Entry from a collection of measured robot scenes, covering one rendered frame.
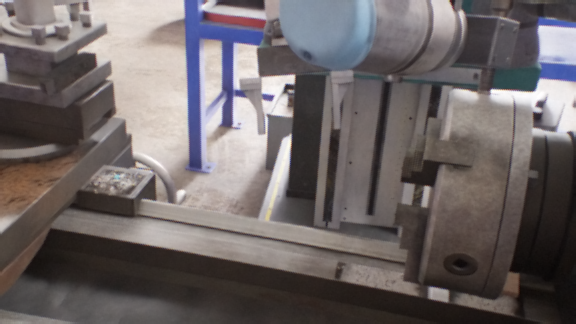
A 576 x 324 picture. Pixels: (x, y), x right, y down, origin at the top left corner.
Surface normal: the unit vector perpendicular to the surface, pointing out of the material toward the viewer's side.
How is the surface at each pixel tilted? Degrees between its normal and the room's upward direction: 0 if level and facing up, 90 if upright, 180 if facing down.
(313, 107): 90
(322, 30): 77
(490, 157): 42
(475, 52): 72
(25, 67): 90
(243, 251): 0
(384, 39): 101
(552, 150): 17
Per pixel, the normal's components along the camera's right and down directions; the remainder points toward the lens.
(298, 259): 0.04, -0.87
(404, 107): -0.15, 0.48
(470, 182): -0.18, -0.09
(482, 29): -0.65, 0.04
